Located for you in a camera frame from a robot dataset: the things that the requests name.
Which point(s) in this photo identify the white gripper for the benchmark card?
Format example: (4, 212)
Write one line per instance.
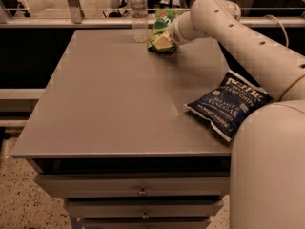
(175, 32)

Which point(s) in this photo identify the green rice chip bag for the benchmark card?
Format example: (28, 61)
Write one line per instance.
(163, 19)

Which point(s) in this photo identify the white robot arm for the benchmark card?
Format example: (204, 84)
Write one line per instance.
(267, 179)

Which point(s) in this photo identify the clear plastic water bottle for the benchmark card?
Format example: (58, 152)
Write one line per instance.
(139, 16)

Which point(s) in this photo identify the blue kettle potato chip bag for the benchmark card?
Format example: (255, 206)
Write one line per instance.
(227, 106)

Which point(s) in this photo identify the grey metal railing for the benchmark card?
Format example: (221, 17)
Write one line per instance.
(91, 14)

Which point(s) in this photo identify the grey drawer cabinet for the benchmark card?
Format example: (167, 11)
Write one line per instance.
(113, 107)

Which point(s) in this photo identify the black office chair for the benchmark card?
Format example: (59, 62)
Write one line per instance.
(13, 6)

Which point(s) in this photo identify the top grey drawer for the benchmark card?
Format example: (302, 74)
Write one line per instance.
(132, 185)

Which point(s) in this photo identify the grey drawer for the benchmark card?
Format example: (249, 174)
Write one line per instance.
(161, 223)
(144, 208)
(132, 185)

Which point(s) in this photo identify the middle grey drawer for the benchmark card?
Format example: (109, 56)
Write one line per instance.
(144, 208)

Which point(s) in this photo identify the bottom grey drawer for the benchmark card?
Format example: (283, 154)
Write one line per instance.
(161, 223)

